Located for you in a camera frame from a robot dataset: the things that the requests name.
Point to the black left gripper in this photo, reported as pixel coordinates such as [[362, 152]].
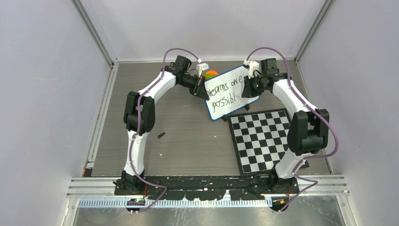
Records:
[[200, 90]]

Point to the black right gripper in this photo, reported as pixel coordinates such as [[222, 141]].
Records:
[[249, 92]]

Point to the blue framed whiteboard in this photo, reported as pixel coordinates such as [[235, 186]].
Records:
[[225, 92]]

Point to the black marker cap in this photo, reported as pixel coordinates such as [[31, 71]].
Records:
[[161, 134]]

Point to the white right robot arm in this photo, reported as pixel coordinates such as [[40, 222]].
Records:
[[308, 131]]

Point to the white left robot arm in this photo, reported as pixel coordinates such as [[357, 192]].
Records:
[[139, 114]]

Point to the orange green round object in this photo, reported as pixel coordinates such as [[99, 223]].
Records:
[[210, 74]]

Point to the black white checkerboard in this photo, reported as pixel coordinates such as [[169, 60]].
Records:
[[259, 139]]

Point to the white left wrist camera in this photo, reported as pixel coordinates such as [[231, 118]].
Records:
[[201, 67]]

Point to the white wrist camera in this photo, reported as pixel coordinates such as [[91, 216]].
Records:
[[252, 67], [201, 67]]

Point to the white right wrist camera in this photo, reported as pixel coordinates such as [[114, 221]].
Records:
[[252, 67]]

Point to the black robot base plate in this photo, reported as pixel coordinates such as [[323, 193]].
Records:
[[204, 188]]

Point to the aluminium right frame post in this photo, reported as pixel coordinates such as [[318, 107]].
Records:
[[324, 10]]

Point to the aluminium frame post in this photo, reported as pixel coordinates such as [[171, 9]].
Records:
[[89, 19], [324, 10]]

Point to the aluminium front frame rail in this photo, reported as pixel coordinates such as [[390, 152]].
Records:
[[98, 192]]

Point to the aluminium left frame post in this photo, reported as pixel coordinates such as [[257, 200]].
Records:
[[89, 19]]

